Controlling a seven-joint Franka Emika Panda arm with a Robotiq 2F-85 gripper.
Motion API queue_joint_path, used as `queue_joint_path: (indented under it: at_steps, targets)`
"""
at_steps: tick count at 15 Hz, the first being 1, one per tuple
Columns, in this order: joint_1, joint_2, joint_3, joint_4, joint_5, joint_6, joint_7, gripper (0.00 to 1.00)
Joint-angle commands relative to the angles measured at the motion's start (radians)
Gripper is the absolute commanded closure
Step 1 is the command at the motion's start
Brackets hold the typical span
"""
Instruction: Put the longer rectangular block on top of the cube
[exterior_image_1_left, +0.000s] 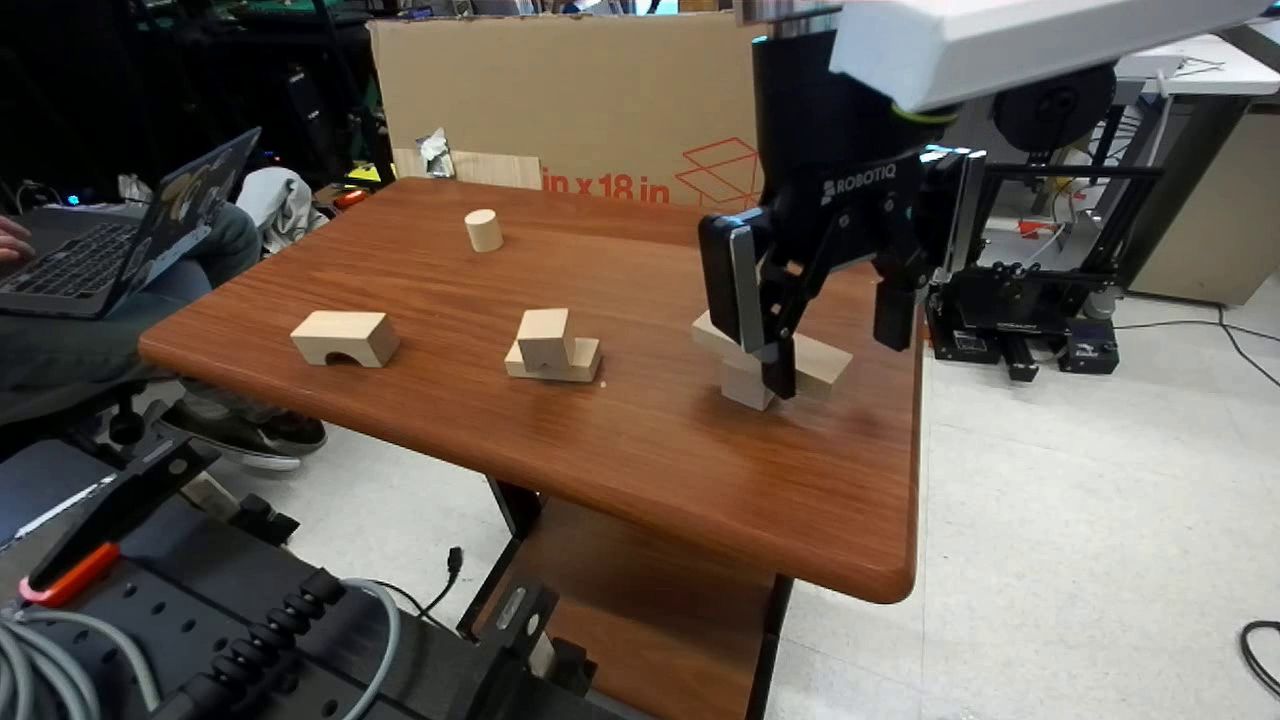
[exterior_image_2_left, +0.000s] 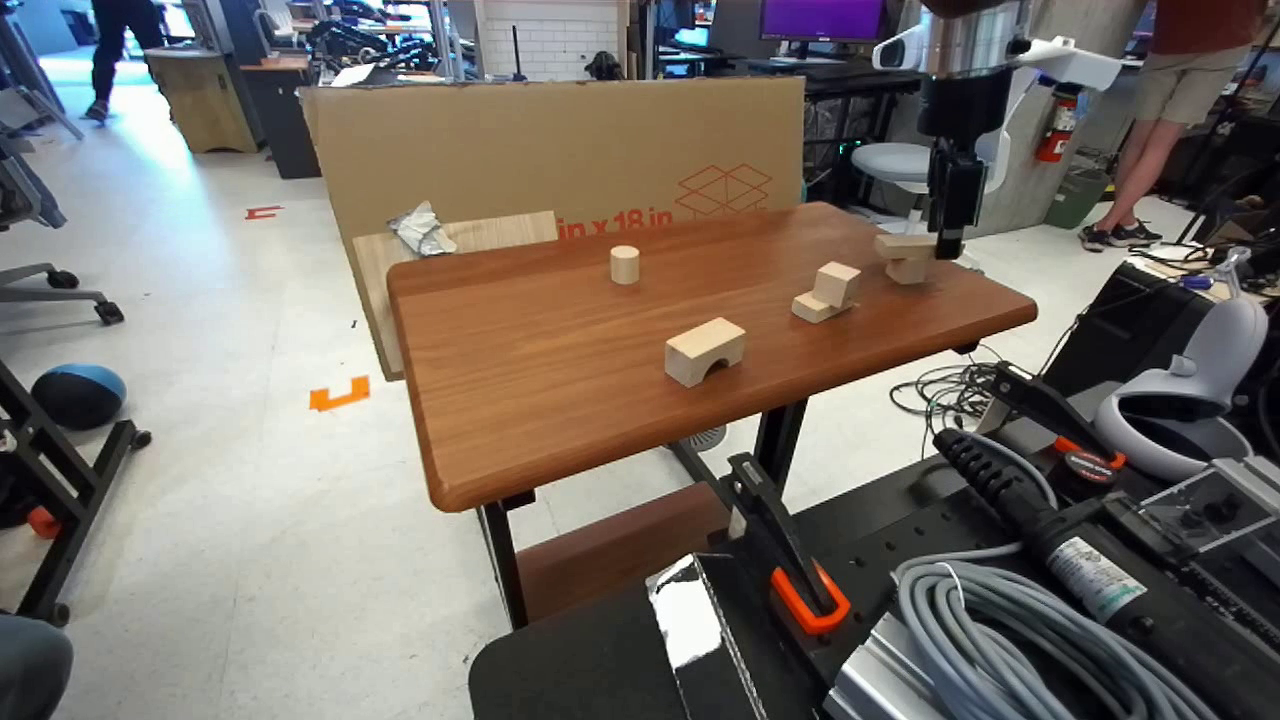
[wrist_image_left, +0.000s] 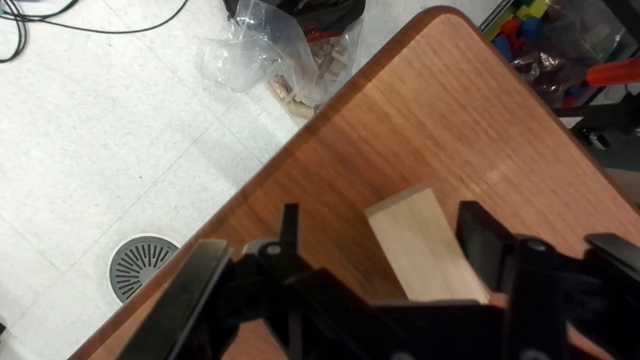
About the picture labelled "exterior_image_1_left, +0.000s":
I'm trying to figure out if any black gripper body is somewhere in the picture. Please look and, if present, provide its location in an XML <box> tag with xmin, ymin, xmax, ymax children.
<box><xmin>762</xmin><ymin>139</ymin><xmax>992</xmax><ymax>290</ymax></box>

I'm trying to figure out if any long rectangular wooden block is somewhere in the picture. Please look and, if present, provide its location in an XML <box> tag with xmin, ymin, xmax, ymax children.
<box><xmin>687</xmin><ymin>309</ymin><xmax>856</xmax><ymax>392</ymax></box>

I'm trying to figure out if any light wooden cube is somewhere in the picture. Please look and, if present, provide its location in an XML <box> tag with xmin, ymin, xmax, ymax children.
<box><xmin>511</xmin><ymin>302</ymin><xmax>576</xmax><ymax>380</ymax></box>
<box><xmin>718</xmin><ymin>357</ymin><xmax>790</xmax><ymax>415</ymax></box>

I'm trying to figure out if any short flat wooden block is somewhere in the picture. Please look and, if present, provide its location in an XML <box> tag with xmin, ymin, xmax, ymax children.
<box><xmin>501</xmin><ymin>333</ymin><xmax>610</xmax><ymax>386</ymax></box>

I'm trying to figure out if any wooden cylinder block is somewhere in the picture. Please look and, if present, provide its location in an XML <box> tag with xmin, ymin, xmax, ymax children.
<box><xmin>460</xmin><ymin>205</ymin><xmax>510</xmax><ymax>261</ymax></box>

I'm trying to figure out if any wooden arch block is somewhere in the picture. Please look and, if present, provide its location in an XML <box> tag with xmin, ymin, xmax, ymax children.
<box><xmin>287</xmin><ymin>309</ymin><xmax>404</xmax><ymax>376</ymax></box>

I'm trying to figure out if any bare person hand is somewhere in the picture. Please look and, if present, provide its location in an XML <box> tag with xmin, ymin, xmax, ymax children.
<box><xmin>0</xmin><ymin>216</ymin><xmax>36</xmax><ymax>269</ymax></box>

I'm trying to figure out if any large cardboard box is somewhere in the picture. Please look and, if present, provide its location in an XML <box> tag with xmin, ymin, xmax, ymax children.
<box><xmin>366</xmin><ymin>6</ymin><xmax>780</xmax><ymax>216</ymax></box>

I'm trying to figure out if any white topped beige desk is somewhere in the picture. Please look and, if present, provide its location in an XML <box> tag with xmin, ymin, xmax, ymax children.
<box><xmin>1112</xmin><ymin>29</ymin><xmax>1280</xmax><ymax>311</ymax></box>

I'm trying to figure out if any small grey white packet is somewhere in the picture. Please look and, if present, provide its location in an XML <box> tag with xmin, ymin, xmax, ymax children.
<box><xmin>413</xmin><ymin>123</ymin><xmax>460</xmax><ymax>185</ymax></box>

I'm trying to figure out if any white plastic bag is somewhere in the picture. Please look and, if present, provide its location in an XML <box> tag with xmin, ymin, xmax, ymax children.
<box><xmin>236</xmin><ymin>165</ymin><xmax>320</xmax><ymax>255</ymax></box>

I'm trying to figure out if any dark sneaker shoe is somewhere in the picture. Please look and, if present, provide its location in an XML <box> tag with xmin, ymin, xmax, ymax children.
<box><xmin>164</xmin><ymin>386</ymin><xmax>331</xmax><ymax>469</ymax></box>

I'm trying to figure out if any grey trousered leg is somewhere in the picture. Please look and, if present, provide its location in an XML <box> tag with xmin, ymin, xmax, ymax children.
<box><xmin>0</xmin><ymin>194</ymin><xmax>272</xmax><ymax>404</ymax></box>

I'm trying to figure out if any office chair base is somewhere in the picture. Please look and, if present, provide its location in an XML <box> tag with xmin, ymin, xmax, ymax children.
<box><xmin>54</xmin><ymin>392</ymin><xmax>184</xmax><ymax>471</ymax></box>

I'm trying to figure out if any black perforated mounting board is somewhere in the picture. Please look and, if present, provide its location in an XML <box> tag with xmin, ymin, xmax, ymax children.
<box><xmin>0</xmin><ymin>490</ymin><xmax>536</xmax><ymax>720</ymax></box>

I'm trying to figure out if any dark open laptop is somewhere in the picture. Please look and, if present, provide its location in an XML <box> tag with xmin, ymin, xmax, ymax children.
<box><xmin>0</xmin><ymin>123</ymin><xmax>268</xmax><ymax>322</ymax></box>

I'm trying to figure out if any black frame 3D printer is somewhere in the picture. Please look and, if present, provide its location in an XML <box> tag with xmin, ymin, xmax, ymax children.
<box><xmin>920</xmin><ymin>75</ymin><xmax>1167</xmax><ymax>386</ymax></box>

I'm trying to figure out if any wooden table pedestal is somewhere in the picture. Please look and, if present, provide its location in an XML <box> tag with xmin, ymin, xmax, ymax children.
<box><xmin>457</xmin><ymin>471</ymin><xmax>797</xmax><ymax>720</ymax></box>

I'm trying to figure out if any thin dark floor cable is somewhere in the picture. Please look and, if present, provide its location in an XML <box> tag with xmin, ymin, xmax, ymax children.
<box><xmin>1112</xmin><ymin>309</ymin><xmax>1280</xmax><ymax>392</ymax></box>

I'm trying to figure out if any black cable with plug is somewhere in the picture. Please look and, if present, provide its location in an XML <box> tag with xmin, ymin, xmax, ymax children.
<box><xmin>357</xmin><ymin>539</ymin><xmax>474</xmax><ymax>628</ymax></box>

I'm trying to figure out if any grey loose cable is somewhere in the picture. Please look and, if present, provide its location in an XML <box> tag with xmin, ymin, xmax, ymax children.
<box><xmin>338</xmin><ymin>575</ymin><xmax>404</xmax><ymax>720</ymax></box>

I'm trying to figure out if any thick black floor cable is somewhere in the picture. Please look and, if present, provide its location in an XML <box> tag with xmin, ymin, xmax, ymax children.
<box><xmin>1238</xmin><ymin>610</ymin><xmax>1280</xmax><ymax>698</ymax></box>

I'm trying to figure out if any black ribbed cable connector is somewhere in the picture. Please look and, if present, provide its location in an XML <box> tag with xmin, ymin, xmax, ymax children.
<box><xmin>158</xmin><ymin>569</ymin><xmax>351</xmax><ymax>720</ymax></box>

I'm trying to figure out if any grey coiled cable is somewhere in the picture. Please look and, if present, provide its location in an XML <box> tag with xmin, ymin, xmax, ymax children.
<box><xmin>0</xmin><ymin>603</ymin><xmax>170</xmax><ymax>720</ymax></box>

